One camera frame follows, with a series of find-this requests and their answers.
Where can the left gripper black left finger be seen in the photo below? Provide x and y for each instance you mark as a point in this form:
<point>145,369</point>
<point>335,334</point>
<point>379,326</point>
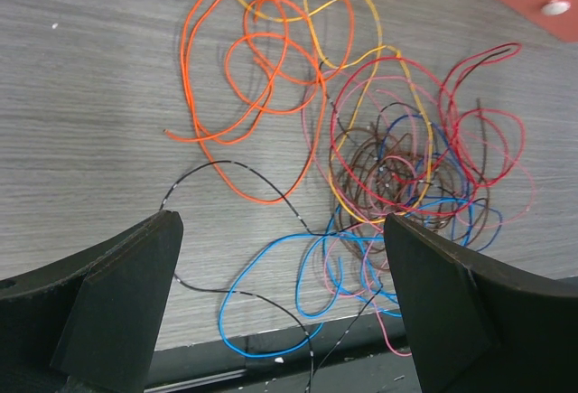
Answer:
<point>90,321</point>

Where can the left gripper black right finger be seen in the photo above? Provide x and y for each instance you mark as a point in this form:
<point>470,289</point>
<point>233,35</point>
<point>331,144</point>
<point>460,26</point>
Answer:
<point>475,324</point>

